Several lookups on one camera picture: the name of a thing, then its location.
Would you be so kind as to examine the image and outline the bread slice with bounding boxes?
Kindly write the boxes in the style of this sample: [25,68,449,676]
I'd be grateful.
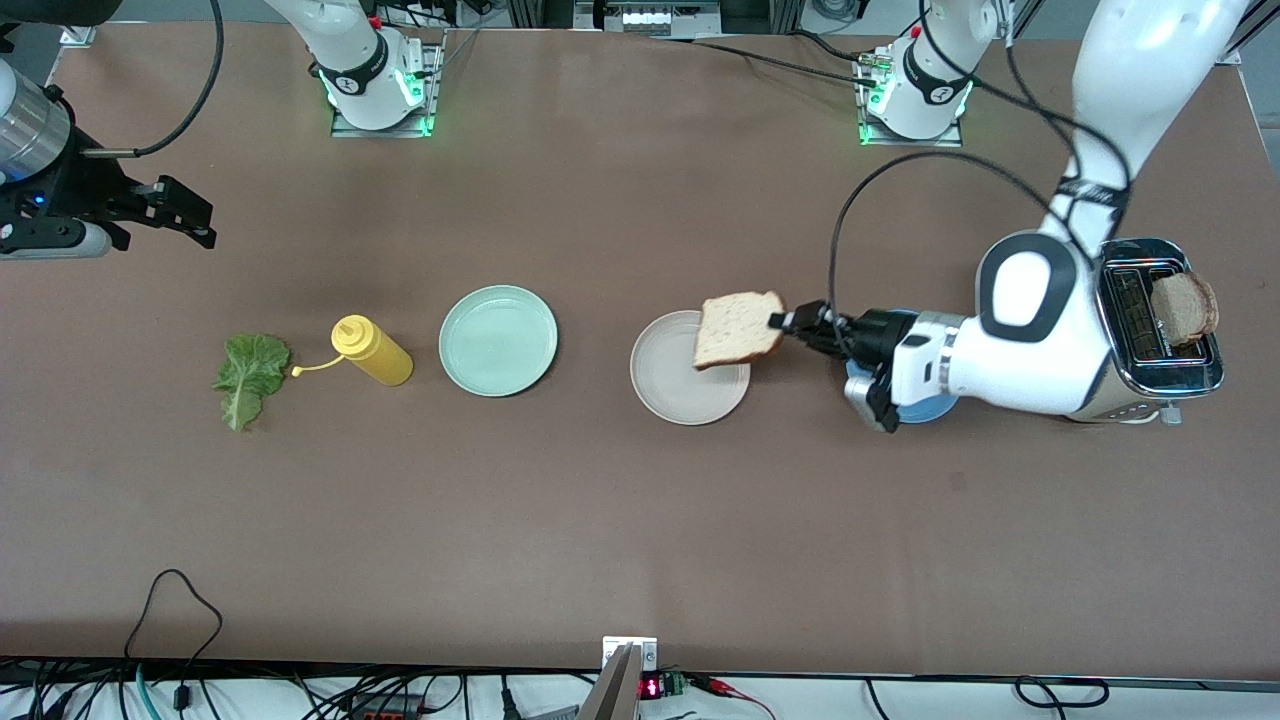
[1150,272,1220,349]
[693,291,787,372]

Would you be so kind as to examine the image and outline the green lettuce leaf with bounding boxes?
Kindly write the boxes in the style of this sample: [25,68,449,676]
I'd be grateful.
[211,334,292,433]

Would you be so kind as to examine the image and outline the yellow squeeze bottle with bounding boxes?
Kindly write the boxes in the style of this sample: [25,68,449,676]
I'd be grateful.
[291,314,414,388]

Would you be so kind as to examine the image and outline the blue plate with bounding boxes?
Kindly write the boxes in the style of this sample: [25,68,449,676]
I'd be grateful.
[845,308,959,426]

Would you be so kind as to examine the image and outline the beige plate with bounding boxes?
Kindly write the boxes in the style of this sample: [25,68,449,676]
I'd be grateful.
[629,309,752,427]

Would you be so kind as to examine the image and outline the pale green plate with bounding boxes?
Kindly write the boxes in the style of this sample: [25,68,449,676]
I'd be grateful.
[438,285,559,399]

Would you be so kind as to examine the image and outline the beige chrome toaster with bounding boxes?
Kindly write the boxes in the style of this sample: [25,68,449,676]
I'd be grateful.
[1060,237,1226,426]

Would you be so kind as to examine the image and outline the control box with lights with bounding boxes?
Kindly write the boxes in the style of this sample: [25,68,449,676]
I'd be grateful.
[575,0,723,39]

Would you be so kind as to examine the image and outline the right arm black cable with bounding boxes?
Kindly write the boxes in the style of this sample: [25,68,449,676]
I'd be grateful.
[82,0,225,159]

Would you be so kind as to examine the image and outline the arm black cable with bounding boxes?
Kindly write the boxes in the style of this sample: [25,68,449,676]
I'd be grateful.
[828,0,1136,346]
[82,0,225,159]

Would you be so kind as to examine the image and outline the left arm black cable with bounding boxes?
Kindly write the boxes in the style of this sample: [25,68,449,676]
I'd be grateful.
[828,0,1136,346]

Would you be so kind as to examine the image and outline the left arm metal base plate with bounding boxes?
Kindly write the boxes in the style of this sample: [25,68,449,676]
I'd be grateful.
[855,45,966,149]

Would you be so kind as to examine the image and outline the black base power cable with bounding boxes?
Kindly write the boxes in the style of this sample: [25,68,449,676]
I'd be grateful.
[650,28,886,91]

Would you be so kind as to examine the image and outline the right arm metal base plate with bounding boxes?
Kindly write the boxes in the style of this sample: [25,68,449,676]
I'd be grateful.
[330,28,443,139]

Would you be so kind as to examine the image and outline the thin black looped cable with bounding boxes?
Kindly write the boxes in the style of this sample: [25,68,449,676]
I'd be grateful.
[122,568,224,701]

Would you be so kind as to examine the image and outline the red clip wire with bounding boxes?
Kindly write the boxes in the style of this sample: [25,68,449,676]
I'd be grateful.
[688,675,776,720]

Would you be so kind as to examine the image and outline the black coiled cable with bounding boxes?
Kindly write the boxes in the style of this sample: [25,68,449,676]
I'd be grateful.
[1015,676,1111,709]

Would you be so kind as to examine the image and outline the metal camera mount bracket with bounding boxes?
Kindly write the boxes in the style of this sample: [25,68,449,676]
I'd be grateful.
[578,636,659,720]

